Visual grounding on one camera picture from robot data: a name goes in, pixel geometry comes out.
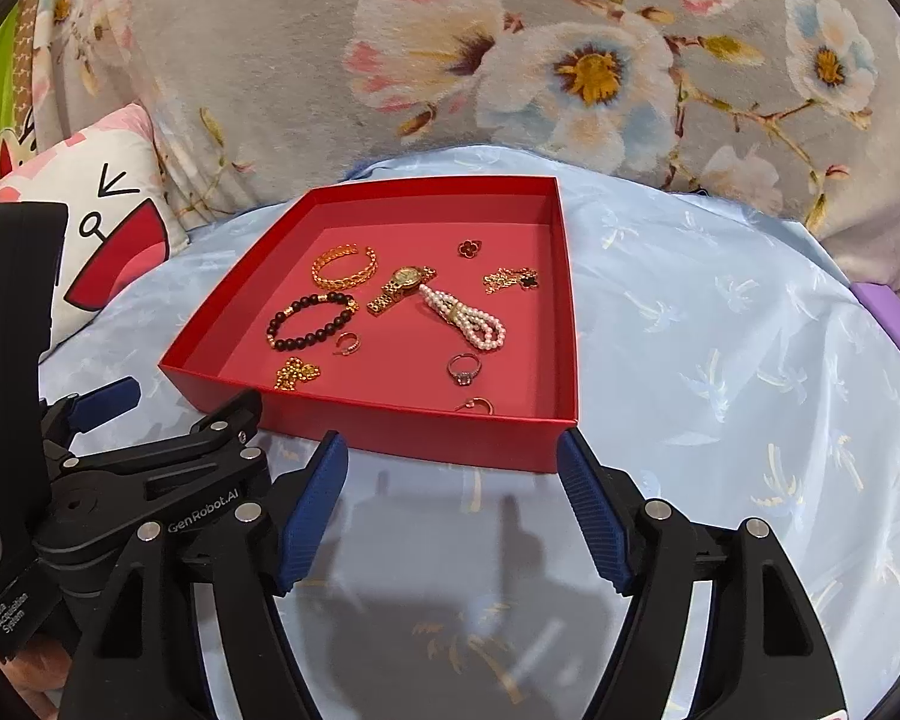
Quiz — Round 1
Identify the gold wrist watch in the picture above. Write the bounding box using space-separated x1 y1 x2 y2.
366 264 438 316

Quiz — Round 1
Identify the light blue bed sheet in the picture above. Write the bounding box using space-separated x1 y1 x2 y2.
37 142 900 720

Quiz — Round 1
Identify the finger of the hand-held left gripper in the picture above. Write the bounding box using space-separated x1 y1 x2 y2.
40 376 143 460
67 388 266 482

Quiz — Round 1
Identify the gold necklace with black pendant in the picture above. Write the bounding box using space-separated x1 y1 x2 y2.
482 264 542 298

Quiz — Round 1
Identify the silver stone ring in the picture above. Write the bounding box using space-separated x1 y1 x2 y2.
447 352 485 388

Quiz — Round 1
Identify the grey floral blanket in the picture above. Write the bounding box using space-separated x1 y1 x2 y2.
15 0 900 301

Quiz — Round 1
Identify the red cardboard box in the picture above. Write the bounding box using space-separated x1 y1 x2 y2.
157 175 578 475

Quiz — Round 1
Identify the black bead bracelet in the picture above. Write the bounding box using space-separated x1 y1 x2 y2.
267 290 359 353

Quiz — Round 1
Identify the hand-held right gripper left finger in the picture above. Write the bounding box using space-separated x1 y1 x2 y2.
60 430 350 720

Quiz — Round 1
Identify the cat face pillow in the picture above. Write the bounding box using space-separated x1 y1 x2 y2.
0 103 191 353

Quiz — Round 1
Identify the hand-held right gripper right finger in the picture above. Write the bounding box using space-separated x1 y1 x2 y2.
557 426 848 720

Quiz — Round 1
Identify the gold chain bangle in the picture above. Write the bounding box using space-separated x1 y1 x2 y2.
312 242 380 290

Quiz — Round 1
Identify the white pearl bracelet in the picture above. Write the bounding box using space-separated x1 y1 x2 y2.
418 283 508 353

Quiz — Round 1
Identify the purple object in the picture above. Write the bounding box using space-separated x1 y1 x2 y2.
851 281 900 400

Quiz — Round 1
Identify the gold chain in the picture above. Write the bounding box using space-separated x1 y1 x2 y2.
272 358 323 392

